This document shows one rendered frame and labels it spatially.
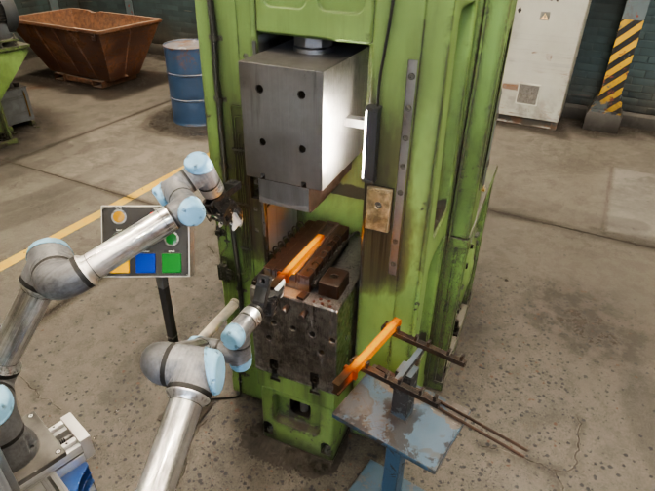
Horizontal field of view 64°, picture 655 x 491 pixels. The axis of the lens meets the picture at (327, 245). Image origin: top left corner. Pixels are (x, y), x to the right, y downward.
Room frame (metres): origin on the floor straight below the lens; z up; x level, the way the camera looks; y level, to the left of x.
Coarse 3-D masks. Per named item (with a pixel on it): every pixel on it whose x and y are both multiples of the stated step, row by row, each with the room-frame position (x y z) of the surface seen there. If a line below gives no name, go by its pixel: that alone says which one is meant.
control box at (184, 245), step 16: (112, 208) 1.79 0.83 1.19; (128, 208) 1.79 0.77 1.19; (144, 208) 1.79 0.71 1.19; (112, 224) 1.76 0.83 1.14; (128, 224) 1.76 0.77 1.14; (192, 240) 1.78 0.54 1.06; (160, 256) 1.70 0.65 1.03; (192, 256) 1.75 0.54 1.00; (160, 272) 1.67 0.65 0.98; (192, 272) 1.71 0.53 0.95
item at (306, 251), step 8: (312, 240) 1.88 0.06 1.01; (320, 240) 1.89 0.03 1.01; (304, 248) 1.80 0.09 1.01; (312, 248) 1.81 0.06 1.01; (296, 256) 1.74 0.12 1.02; (304, 256) 1.75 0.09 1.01; (296, 264) 1.68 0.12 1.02; (280, 272) 1.61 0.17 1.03; (288, 272) 1.62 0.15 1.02; (280, 280) 1.56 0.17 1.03; (288, 280) 1.59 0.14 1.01; (272, 288) 1.52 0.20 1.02
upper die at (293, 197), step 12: (348, 168) 1.99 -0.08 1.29; (264, 180) 1.70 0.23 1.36; (336, 180) 1.87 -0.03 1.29; (264, 192) 1.71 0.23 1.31; (276, 192) 1.69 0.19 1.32; (288, 192) 1.67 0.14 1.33; (300, 192) 1.65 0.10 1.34; (312, 192) 1.66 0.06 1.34; (324, 192) 1.76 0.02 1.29; (276, 204) 1.69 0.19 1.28; (288, 204) 1.67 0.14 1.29; (300, 204) 1.65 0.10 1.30; (312, 204) 1.66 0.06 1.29
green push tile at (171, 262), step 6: (162, 258) 1.69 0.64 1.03; (168, 258) 1.69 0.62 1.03; (174, 258) 1.69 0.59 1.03; (180, 258) 1.70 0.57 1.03; (162, 264) 1.68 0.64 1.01; (168, 264) 1.68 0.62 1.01; (174, 264) 1.68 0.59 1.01; (180, 264) 1.68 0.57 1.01; (162, 270) 1.67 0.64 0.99; (168, 270) 1.67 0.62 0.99; (174, 270) 1.67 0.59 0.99; (180, 270) 1.67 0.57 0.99
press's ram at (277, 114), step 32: (256, 64) 1.71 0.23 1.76; (288, 64) 1.70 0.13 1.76; (320, 64) 1.70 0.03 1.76; (352, 64) 1.84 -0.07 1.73; (256, 96) 1.71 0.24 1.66; (288, 96) 1.67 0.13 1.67; (320, 96) 1.62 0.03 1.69; (352, 96) 1.86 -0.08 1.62; (256, 128) 1.71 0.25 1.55; (288, 128) 1.67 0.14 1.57; (320, 128) 1.62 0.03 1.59; (352, 128) 1.87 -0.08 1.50; (256, 160) 1.71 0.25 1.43; (288, 160) 1.67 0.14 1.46; (320, 160) 1.62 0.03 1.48; (352, 160) 1.88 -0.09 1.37
